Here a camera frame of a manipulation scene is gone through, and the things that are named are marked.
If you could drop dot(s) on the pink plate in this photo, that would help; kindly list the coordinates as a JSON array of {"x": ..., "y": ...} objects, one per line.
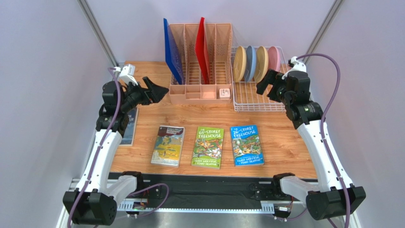
[{"x": 274, "y": 61}]

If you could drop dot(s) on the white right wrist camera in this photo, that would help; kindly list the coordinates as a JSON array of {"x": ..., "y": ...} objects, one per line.
[{"x": 295, "y": 65}]

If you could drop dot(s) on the brown yellow illustrated book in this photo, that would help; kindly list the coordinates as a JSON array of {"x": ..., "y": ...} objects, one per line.
[{"x": 168, "y": 146}]

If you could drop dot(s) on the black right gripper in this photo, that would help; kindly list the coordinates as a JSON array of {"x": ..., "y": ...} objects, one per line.
[{"x": 273, "y": 86}]

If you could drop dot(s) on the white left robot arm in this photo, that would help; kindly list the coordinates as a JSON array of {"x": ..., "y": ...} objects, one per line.
[{"x": 93, "y": 202}]

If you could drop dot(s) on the dark blue book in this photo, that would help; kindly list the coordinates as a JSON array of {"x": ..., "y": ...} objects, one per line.
[{"x": 128, "y": 138}]

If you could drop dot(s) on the pink plastic file organizer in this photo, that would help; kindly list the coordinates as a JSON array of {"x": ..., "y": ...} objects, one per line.
[{"x": 219, "y": 41}]

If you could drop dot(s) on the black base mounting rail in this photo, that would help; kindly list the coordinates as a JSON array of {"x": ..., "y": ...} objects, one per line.
[{"x": 206, "y": 192}]

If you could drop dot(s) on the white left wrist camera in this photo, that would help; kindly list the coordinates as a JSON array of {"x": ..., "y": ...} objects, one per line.
[{"x": 127, "y": 74}]

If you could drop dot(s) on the green treehouse book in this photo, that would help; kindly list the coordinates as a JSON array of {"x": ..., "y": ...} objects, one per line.
[{"x": 207, "y": 151}]

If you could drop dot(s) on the blue folder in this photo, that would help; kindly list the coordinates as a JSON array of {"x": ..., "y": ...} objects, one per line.
[{"x": 172, "y": 54}]

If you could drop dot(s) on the white wire dish rack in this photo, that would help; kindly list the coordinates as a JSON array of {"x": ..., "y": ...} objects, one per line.
[{"x": 244, "y": 93}]

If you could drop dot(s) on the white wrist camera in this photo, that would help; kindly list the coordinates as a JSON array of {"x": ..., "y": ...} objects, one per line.
[
  {"x": 127, "y": 74},
  {"x": 295, "y": 65}
]

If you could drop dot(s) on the red folder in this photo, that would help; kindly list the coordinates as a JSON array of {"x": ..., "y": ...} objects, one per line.
[{"x": 201, "y": 50}]

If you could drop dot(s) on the blue plate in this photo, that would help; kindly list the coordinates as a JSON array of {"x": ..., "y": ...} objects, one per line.
[{"x": 251, "y": 60}]

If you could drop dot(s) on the small white pink cube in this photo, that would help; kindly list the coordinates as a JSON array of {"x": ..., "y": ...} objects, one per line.
[{"x": 224, "y": 93}]

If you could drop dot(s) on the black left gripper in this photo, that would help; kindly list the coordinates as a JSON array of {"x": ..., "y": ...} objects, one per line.
[{"x": 153, "y": 94}]

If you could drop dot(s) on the blue treehouse book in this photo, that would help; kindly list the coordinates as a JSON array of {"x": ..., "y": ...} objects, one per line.
[{"x": 246, "y": 146}]

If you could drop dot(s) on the yellow plate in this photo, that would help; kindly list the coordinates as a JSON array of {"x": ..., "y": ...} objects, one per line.
[
  {"x": 262, "y": 62},
  {"x": 239, "y": 64}
]

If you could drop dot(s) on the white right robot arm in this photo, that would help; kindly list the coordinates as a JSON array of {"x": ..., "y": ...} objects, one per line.
[{"x": 335, "y": 195}]

